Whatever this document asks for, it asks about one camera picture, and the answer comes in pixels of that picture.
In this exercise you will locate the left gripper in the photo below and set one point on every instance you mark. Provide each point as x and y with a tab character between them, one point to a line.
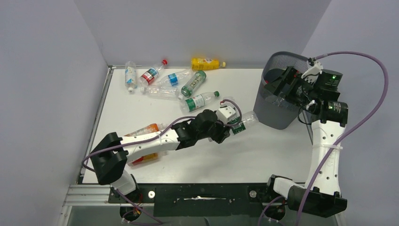
223	131

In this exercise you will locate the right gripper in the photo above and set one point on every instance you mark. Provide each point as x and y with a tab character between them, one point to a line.
289	76

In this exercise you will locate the white cap dark green bottle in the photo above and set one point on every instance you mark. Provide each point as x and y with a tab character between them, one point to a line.
248	120

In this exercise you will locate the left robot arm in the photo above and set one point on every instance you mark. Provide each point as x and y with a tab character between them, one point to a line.
112	153

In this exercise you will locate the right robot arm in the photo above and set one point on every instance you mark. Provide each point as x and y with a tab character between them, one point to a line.
321	194

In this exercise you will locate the grey mesh waste bin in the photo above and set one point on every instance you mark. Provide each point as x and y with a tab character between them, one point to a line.
270	109

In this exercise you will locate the green cap bottle green label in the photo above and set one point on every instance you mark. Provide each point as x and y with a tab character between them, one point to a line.
198	101

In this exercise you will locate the green tinted bottle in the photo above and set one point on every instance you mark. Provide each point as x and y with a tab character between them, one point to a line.
193	84

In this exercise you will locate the orange drink bottle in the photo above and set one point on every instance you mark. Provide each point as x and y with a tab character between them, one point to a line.
154	127

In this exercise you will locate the amber tea bottle red label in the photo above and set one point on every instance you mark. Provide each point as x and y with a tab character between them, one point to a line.
144	159

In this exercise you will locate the yellow juice bottle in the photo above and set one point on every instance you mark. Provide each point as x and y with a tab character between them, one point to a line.
205	64

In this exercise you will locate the clear crushed bottle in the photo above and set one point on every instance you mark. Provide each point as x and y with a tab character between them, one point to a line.
160	92

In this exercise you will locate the red cap bottle blue-red label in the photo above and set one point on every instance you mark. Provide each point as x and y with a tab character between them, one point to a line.
149	76

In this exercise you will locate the clear bottle white blue label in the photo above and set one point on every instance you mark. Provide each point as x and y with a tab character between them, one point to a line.
130	76

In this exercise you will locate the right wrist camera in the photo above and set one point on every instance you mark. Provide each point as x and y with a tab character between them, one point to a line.
313	73

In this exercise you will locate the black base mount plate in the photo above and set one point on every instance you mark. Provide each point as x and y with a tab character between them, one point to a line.
208	200

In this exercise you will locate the aluminium frame rail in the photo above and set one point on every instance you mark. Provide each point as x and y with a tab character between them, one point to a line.
87	195

